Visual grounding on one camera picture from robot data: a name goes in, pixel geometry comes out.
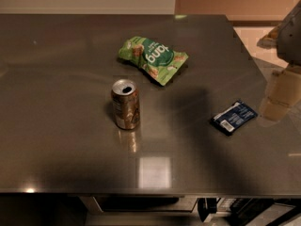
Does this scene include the shelf items under table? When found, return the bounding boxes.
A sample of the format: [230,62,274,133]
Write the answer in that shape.
[197,198,301,226]

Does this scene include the green rice chip bag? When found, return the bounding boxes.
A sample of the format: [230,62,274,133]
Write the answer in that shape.
[119,36,188,86]

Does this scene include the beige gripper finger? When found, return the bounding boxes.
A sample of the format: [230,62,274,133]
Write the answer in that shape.
[260,64,301,121]

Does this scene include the brown soda can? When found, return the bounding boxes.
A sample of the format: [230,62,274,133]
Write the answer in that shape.
[111,79,140,130]

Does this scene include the blue rxbar blueberry wrapper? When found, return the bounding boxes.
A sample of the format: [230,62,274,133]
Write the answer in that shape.
[210,100,258,136]

